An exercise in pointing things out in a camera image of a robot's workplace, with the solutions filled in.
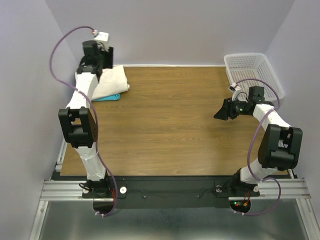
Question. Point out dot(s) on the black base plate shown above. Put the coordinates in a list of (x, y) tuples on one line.
[(136, 201)]

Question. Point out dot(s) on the aluminium frame rail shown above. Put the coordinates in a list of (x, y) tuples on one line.
[(270, 189)]

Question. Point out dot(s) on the white plastic basket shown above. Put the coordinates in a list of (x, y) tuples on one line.
[(256, 69)]

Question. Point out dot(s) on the folded blue t shirt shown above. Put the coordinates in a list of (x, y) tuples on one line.
[(113, 97)]

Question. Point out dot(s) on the white t shirt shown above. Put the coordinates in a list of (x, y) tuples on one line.
[(112, 81)]

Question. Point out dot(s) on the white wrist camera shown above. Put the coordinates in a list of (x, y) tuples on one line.
[(236, 92), (102, 38)]

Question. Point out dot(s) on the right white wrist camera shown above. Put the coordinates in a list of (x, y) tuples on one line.
[(236, 92)]

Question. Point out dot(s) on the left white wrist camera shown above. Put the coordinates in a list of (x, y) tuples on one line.
[(102, 38)]

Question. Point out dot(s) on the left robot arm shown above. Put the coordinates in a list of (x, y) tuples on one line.
[(80, 128)]

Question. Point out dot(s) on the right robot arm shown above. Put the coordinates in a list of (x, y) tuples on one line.
[(280, 147)]

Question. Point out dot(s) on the left table edge rail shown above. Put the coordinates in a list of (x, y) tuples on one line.
[(61, 156)]

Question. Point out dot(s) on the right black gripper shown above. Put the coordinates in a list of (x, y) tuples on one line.
[(226, 110)]

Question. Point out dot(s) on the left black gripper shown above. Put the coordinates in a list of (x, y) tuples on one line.
[(109, 55)]

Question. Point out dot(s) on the electronics board with leds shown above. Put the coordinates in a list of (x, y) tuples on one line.
[(240, 204)]

